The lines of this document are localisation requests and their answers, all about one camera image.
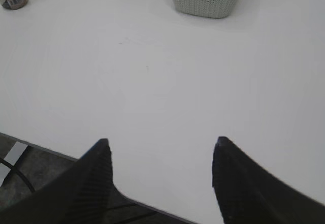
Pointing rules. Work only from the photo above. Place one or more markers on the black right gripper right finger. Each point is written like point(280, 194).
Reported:
point(247, 193)

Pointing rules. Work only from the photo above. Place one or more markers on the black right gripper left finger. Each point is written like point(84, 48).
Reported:
point(79, 195)

